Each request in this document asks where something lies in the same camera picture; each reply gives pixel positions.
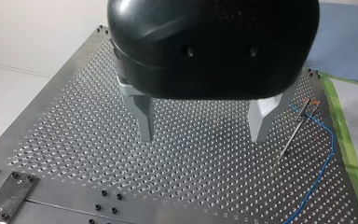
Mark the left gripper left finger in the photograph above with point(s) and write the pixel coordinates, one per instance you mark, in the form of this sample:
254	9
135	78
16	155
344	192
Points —
143	115

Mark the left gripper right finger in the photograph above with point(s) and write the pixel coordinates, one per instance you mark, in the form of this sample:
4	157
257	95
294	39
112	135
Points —
261	119

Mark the grey board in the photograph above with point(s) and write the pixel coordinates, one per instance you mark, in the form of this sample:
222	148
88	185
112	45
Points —
343	40

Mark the metal post with orange clip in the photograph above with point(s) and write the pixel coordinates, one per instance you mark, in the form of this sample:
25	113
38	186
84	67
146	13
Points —
303	109
295	130

